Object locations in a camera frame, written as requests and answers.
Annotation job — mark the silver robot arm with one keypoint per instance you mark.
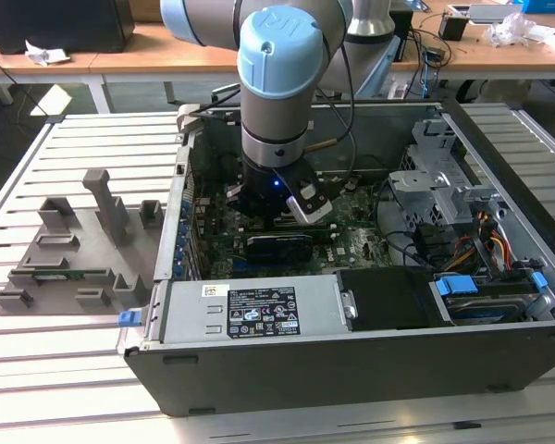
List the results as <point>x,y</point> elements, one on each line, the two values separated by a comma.
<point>277,115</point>

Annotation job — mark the black graphics card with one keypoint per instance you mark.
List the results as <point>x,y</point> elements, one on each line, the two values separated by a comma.
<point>277,252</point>

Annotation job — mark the black RAM slot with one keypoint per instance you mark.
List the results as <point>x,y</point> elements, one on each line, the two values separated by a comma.
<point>327,229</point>
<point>326,237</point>

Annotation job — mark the blue expansion slot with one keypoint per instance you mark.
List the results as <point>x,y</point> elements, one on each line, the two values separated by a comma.
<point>240,268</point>

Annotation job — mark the round coin cell battery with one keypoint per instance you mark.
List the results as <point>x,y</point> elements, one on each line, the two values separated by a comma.
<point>351,186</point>

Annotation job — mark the green motherboard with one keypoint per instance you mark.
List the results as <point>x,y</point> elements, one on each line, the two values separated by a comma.
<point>351,240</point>

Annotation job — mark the silver power supply unit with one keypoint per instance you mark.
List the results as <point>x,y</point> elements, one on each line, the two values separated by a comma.
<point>189,314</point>

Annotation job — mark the grey metal drive cage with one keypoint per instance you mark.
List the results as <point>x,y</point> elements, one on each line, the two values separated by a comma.
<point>425,185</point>

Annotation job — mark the black plastic shroud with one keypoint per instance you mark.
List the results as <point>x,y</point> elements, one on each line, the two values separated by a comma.
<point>388,300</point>

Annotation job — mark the grey parts rack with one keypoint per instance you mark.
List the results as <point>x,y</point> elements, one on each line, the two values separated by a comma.
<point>97,259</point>

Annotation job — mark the blue case latch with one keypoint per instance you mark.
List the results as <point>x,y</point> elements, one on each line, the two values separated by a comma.
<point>128,319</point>

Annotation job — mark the wooden desk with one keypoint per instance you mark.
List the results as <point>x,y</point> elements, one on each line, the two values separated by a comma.
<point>120,55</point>

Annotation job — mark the open black PC case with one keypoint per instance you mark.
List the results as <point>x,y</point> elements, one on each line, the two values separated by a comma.
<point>351,370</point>

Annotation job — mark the brown cardboard box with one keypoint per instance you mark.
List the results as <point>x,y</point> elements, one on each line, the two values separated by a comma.
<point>145,9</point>

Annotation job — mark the blue disk carrier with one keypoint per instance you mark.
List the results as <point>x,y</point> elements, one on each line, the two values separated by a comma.
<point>455,284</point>

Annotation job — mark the small black box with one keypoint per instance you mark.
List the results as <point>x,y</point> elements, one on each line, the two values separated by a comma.
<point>453,28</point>

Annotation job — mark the crumpled white paper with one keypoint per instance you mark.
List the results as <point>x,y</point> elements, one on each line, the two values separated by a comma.
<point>46,54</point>

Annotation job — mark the black computer tower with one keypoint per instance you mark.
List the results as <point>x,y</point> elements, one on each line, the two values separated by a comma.
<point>65,23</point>

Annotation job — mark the hard disk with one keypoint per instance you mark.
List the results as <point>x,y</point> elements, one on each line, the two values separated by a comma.
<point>481,311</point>

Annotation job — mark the silver flat device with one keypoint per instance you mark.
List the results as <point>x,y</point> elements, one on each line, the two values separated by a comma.
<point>495,13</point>

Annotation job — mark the blue plastic tab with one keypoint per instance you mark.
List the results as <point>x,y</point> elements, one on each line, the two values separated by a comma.
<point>539,279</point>

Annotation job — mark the crumpled clear plastic bag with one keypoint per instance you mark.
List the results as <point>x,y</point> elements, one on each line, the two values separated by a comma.
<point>513,30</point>

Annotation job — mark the blue box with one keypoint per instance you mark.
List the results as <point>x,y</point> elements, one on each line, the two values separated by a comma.
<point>546,5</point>

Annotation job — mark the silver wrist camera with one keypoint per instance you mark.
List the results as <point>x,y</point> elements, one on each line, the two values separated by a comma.
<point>312,210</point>

